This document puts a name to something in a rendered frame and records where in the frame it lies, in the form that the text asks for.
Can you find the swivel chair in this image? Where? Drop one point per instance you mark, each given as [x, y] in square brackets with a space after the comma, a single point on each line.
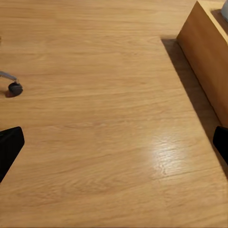
[15, 88]

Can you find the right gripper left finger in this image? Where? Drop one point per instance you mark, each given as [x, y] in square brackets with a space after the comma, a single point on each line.
[11, 143]

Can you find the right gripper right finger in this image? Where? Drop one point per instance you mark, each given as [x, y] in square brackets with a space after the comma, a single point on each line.
[220, 141]

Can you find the bed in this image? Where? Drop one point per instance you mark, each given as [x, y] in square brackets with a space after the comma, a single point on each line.
[204, 41]

